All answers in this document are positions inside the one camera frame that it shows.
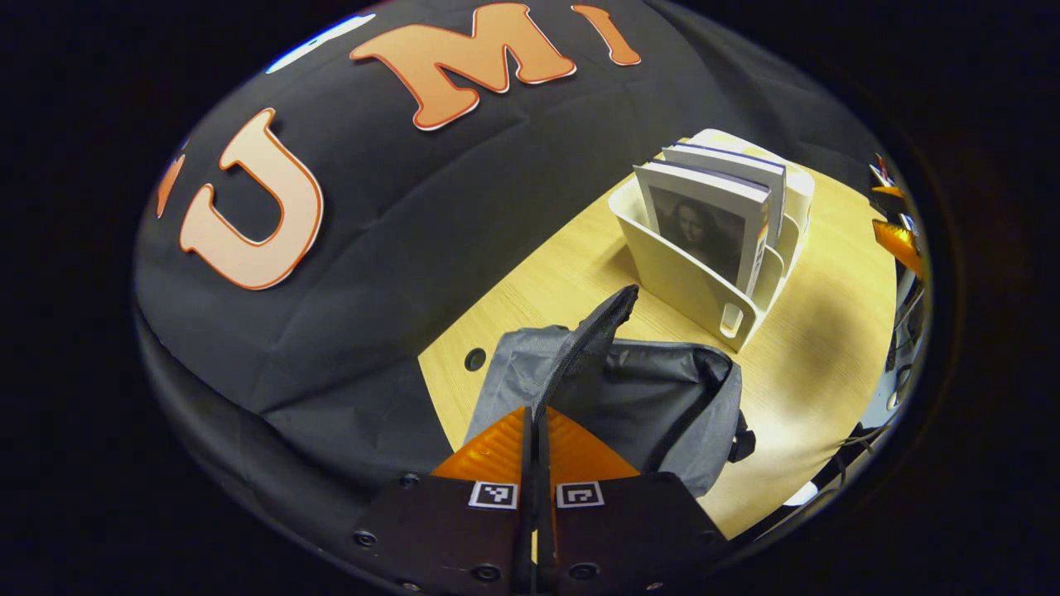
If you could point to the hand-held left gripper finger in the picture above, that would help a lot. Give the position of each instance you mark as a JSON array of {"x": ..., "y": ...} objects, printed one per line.
[
  {"x": 527, "y": 463},
  {"x": 546, "y": 463}
]

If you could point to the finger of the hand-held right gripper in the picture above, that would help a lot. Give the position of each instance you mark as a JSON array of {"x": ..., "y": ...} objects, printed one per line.
[{"x": 901, "y": 242}]

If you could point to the grey schoolbag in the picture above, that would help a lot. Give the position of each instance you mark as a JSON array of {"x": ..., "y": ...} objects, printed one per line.
[{"x": 638, "y": 397}]

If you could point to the white book with purple edges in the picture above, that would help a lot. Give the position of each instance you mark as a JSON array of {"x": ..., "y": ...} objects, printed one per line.
[{"x": 745, "y": 170}]

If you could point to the portrait cover book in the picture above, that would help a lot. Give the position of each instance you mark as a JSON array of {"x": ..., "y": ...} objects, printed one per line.
[{"x": 700, "y": 228}]

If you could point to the white plastic bookshelf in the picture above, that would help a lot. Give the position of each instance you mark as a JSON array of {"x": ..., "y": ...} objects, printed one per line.
[{"x": 687, "y": 285}]

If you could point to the black backdrop cloth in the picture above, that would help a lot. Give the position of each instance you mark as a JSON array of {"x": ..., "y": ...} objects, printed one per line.
[{"x": 373, "y": 273}]

